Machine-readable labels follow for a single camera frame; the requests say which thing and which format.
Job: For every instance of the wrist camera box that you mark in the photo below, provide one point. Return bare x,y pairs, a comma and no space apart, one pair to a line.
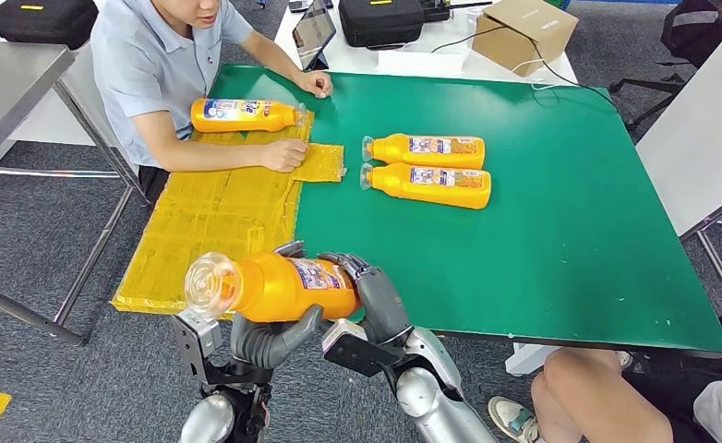
352,354
199,330

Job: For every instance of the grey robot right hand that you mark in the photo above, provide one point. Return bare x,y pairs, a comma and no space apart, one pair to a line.
379,306

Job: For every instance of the black radio with antenna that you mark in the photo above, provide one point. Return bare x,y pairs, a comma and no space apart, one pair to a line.
434,11

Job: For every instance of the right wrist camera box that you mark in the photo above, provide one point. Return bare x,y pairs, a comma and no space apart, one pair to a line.
352,354

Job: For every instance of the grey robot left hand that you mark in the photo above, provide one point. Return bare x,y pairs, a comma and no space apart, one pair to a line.
263,345

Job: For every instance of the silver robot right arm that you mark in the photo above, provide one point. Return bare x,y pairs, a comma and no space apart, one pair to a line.
428,403

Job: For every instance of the black case with yellow label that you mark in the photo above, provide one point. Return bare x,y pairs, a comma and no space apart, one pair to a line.
379,24
43,27

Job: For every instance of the yellow taped cardboard sheet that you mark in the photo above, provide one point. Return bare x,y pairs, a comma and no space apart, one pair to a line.
214,202

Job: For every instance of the person's left forearm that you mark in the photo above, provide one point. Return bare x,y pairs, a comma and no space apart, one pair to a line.
269,55

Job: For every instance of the grey steel table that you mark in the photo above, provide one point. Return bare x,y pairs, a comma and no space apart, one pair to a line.
6,92

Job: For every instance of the orange detergent bottle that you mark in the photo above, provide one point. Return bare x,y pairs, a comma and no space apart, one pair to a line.
245,119
434,189
434,156
275,287

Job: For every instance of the white table with metal legs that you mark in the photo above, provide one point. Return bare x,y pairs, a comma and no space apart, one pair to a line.
697,140

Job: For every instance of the brown cardboard box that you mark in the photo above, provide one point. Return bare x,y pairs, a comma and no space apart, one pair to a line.
520,37

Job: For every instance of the black office chair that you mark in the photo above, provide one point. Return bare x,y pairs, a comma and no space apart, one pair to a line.
697,30

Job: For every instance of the white table leg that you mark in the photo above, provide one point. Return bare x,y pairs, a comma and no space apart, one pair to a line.
523,361

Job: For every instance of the small yellow taped piece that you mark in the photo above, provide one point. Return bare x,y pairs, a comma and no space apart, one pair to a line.
324,162

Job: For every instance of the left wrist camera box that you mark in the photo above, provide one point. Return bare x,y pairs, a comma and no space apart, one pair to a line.
199,330

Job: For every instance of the black tablet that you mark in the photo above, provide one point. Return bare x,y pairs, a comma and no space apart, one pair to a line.
314,30

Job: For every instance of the person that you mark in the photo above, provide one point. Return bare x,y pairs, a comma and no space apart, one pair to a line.
147,67
581,397

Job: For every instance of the green table mat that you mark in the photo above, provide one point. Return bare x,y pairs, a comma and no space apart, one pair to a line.
550,214

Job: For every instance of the person's right hand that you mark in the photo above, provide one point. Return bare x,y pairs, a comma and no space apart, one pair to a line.
282,156

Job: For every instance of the person's right forearm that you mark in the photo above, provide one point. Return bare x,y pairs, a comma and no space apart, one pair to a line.
214,159

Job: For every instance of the person's left hand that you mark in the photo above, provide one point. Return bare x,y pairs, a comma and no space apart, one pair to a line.
315,84

